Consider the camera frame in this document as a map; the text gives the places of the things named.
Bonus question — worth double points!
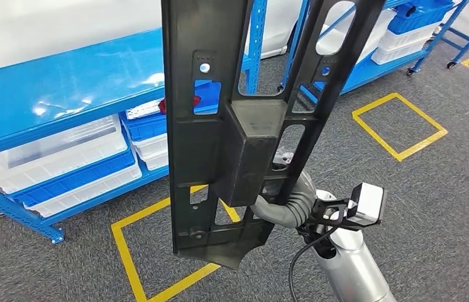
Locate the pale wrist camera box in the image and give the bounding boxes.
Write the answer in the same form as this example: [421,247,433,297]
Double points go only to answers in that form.
[348,182,386,228]

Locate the black plastic mounting panel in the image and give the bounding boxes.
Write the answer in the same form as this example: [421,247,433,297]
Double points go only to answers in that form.
[160,0,387,271]

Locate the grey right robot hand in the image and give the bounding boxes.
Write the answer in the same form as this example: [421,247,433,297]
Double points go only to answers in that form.
[250,150,294,228]

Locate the white car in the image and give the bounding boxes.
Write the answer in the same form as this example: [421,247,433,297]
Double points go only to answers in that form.
[0,0,307,77]

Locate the white plastic storage bin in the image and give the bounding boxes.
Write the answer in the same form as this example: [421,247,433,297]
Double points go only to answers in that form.
[371,42,429,66]
[132,133,168,162]
[378,23,442,53]
[26,160,143,218]
[143,152,170,172]

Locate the white mesh sheet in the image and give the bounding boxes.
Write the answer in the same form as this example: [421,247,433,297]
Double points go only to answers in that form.
[126,99,165,120]

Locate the black camera cable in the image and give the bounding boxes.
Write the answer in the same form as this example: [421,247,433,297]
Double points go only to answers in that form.
[287,226,339,302]

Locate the large white plastic bin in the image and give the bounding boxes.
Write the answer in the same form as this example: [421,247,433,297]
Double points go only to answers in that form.
[316,0,398,57]

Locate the black camera bracket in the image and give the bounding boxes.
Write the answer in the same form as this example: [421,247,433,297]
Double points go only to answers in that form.
[297,198,360,240]

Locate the small red item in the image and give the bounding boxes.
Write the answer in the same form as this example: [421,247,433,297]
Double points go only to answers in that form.
[158,94,202,116]

